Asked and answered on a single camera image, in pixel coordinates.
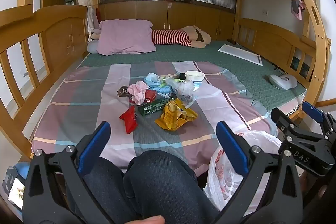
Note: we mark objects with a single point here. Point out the pink paper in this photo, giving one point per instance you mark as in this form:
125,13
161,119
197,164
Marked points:
137,91

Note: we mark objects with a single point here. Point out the white hanging cloth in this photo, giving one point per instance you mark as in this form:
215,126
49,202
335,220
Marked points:
90,19

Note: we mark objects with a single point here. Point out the white oval device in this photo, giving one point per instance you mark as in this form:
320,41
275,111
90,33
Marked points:
282,81

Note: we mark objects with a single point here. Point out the green patterned bed mat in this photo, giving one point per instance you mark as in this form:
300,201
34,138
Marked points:
236,74

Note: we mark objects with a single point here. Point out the wooden bunk bed frame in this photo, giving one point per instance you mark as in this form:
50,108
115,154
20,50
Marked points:
60,29

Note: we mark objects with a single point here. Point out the person's right hand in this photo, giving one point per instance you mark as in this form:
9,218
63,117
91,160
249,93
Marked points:
324,191

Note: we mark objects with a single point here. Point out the clear plastic bag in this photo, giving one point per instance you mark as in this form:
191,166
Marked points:
183,90

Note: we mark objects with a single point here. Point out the person's right leg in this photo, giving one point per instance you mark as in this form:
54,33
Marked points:
162,182

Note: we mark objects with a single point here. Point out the red snack packet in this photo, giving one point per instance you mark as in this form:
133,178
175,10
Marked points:
129,120

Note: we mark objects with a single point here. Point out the grey small pillow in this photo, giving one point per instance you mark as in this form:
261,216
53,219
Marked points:
92,47

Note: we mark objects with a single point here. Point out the white flat board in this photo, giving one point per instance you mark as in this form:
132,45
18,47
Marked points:
239,53

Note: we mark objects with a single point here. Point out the pink hanging cloth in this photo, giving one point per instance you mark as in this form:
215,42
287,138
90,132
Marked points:
296,1

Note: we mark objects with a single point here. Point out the white red-printed plastic bag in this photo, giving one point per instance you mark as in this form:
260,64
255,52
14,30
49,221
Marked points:
220,182

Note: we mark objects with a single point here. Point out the blue printed bag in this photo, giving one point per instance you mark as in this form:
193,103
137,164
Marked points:
18,169

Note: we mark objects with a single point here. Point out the small brown object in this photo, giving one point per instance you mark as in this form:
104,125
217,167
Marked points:
232,42

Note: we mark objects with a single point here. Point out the yellow snack bag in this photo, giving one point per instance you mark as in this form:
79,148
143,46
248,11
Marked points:
172,117

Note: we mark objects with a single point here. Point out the red small box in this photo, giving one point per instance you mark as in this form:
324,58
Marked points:
150,96

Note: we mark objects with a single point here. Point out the pink pillow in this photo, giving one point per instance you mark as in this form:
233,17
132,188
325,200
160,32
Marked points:
123,37

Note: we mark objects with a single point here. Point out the blue face mask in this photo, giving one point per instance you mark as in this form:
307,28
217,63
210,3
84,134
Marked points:
153,79

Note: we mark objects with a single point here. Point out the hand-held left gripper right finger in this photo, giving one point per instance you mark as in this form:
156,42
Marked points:
232,148

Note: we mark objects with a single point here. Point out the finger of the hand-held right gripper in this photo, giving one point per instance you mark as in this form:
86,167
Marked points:
282,119
312,111

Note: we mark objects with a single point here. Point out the white blue packet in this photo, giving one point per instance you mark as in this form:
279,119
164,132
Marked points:
161,90

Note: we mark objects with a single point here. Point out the white paper cup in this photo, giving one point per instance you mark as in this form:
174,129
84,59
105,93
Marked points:
194,76

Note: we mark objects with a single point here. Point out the plaid bed sheet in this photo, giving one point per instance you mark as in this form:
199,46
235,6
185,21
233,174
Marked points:
210,113

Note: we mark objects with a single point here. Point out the striped plush doll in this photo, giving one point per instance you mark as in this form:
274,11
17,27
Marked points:
170,36

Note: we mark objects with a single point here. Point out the light green paper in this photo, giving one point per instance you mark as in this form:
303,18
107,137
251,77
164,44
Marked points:
178,79

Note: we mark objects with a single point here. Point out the person's left hand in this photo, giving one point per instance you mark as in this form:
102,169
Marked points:
148,220

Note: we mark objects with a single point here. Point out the small black object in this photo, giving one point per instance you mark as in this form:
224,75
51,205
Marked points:
182,75

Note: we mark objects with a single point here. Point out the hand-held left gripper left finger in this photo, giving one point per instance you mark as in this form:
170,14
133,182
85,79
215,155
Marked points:
94,146

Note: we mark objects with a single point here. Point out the dark green packet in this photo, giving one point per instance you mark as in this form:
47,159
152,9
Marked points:
152,106

